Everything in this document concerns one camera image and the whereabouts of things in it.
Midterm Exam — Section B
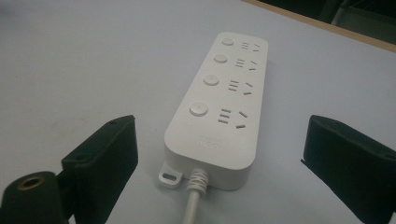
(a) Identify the white power strip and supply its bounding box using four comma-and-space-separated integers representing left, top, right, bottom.
158, 31, 269, 191

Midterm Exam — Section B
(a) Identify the white power strip cable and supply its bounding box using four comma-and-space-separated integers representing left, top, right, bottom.
181, 189, 202, 224

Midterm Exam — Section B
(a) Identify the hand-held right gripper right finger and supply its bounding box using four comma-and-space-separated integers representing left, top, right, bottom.
300, 114, 396, 224

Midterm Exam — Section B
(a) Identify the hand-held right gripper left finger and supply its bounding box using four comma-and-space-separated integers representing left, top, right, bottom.
61, 114, 139, 224

